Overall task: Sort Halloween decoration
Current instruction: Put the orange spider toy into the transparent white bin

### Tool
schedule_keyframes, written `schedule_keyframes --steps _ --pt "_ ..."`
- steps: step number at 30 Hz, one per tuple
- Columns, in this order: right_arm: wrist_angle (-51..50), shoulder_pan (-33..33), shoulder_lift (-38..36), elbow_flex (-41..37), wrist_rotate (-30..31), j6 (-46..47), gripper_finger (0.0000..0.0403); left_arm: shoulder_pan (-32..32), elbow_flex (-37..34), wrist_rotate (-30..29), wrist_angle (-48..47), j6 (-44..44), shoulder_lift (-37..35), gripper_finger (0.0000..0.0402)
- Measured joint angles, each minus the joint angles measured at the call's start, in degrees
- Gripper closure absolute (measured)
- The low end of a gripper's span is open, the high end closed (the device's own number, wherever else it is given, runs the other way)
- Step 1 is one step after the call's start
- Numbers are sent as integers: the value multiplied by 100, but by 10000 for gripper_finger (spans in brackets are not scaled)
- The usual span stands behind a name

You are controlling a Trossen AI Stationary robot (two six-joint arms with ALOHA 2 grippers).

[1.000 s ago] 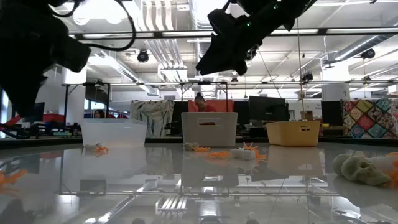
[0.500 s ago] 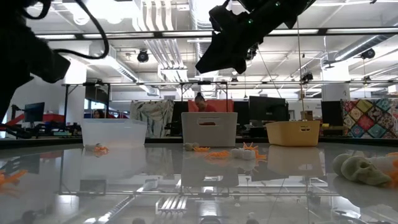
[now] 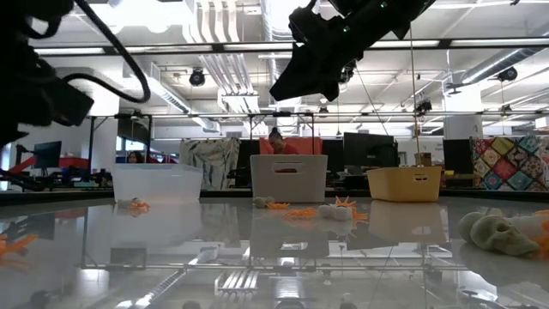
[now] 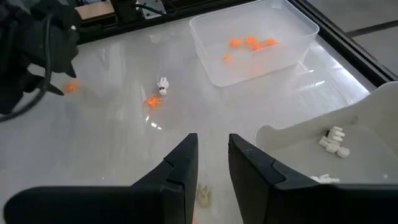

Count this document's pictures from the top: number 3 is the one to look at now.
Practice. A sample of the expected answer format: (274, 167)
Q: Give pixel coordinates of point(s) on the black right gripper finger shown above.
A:
(300, 77)
(333, 81)

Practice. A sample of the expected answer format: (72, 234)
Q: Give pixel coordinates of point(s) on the pale green plastic skull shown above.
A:
(259, 203)
(502, 240)
(467, 227)
(269, 200)

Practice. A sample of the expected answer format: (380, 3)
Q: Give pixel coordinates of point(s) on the red robot arm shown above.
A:
(23, 165)

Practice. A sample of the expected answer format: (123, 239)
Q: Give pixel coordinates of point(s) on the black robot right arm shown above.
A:
(399, 17)

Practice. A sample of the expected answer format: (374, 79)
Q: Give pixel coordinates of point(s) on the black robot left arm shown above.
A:
(25, 26)

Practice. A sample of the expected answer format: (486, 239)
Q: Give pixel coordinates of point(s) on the black ceiling spotlight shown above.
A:
(508, 74)
(424, 106)
(348, 75)
(197, 78)
(323, 110)

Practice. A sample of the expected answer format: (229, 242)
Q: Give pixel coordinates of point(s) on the white LED light strip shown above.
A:
(407, 44)
(257, 46)
(68, 51)
(171, 48)
(497, 42)

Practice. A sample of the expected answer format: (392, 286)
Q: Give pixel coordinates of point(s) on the small black monitor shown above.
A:
(48, 154)

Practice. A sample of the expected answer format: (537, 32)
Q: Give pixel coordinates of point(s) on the white ceiling pipe bundle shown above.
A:
(231, 81)

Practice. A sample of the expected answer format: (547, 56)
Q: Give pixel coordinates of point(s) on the orange hanging cloth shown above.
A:
(309, 146)

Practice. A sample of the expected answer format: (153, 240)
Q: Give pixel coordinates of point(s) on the person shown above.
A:
(279, 143)
(135, 157)

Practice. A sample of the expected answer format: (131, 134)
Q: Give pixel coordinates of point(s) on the large black monitor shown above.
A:
(369, 150)

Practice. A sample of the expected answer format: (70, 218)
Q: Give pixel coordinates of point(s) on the red and blue equipment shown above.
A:
(75, 162)

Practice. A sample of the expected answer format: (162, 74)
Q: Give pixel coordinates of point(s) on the grey plastic bin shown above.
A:
(289, 184)

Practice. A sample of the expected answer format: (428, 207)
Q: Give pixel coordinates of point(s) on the black hanging screen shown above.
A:
(133, 129)

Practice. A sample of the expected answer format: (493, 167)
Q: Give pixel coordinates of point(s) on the brown cardboard box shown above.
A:
(424, 159)

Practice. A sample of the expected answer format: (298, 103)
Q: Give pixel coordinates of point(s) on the orange plastic spider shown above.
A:
(544, 244)
(279, 206)
(140, 207)
(17, 246)
(300, 213)
(345, 201)
(542, 212)

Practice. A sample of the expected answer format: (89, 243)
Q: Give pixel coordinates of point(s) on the leaf print hanging cloth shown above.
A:
(210, 163)

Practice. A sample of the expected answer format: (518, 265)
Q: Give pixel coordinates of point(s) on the yellow plastic basket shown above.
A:
(403, 186)

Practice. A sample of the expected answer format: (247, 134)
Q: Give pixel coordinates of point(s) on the clear plastic bin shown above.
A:
(156, 182)

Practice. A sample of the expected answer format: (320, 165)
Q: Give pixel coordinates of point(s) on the colourful patchwork quilt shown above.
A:
(510, 163)

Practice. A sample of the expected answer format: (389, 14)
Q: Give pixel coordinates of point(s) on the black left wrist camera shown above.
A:
(68, 103)

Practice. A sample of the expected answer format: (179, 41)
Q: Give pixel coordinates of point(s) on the silver round ventilation duct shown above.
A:
(527, 56)
(279, 120)

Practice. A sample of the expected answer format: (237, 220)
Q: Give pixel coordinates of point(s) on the black metal workstation frame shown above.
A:
(91, 141)

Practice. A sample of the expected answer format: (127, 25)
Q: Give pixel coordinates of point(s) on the white rectangular air duct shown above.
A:
(167, 96)

